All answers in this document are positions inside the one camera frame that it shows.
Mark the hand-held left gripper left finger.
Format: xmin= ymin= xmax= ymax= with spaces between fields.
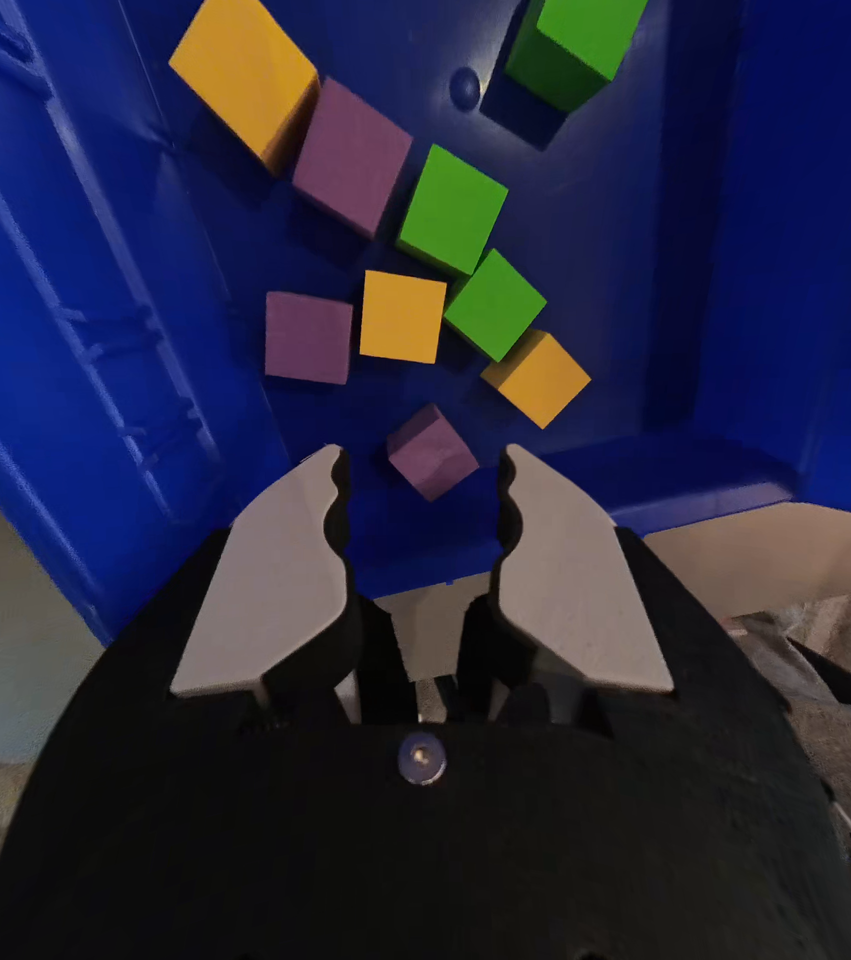
xmin=170 ymin=444 xmax=358 ymax=699

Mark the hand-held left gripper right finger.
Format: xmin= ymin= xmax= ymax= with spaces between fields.
xmin=489 ymin=444 xmax=674 ymax=695

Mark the purple cube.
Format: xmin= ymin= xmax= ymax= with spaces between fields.
xmin=385 ymin=403 xmax=481 ymax=502
xmin=264 ymin=291 xmax=354 ymax=386
xmin=292 ymin=77 xmax=414 ymax=241

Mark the yellow cube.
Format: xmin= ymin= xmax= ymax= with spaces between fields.
xmin=359 ymin=270 xmax=448 ymax=366
xmin=480 ymin=330 xmax=593 ymax=430
xmin=168 ymin=0 xmax=320 ymax=177

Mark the green cube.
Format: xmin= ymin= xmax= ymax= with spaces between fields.
xmin=395 ymin=144 xmax=509 ymax=277
xmin=442 ymin=247 xmax=548 ymax=363
xmin=504 ymin=0 xmax=652 ymax=114

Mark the blue plastic bin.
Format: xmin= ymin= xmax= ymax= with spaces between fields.
xmin=0 ymin=0 xmax=851 ymax=646

